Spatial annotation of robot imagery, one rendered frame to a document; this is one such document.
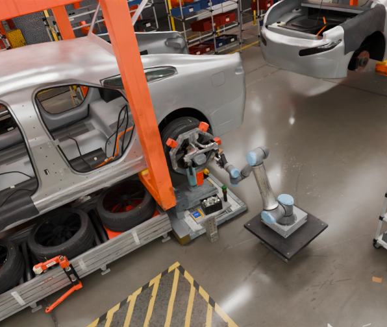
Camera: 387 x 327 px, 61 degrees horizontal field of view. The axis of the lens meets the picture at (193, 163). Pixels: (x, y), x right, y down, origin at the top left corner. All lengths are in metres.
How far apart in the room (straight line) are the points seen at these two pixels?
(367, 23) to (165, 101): 3.13
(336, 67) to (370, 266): 2.89
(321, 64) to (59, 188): 3.91
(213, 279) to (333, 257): 1.24
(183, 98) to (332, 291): 2.42
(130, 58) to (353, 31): 3.45
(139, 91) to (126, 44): 0.39
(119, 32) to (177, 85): 1.13
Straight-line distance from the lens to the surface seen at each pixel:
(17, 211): 3.72
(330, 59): 5.33
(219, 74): 3.85
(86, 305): 3.79
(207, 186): 4.21
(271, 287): 3.51
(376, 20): 5.61
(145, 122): 2.97
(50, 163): 3.52
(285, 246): 3.42
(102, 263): 3.81
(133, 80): 2.81
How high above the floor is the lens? 2.95
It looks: 36 degrees down
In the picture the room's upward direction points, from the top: 11 degrees counter-clockwise
